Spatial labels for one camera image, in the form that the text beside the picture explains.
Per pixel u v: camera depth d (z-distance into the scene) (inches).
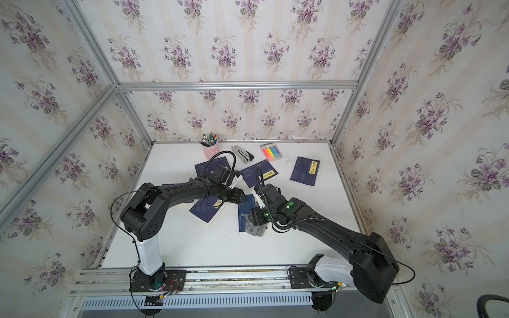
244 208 35.9
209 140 42.2
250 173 41.0
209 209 35.6
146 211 19.7
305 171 41.3
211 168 42.0
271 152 45.2
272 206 23.8
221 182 31.5
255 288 28.6
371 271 15.7
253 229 32.0
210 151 41.3
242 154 44.0
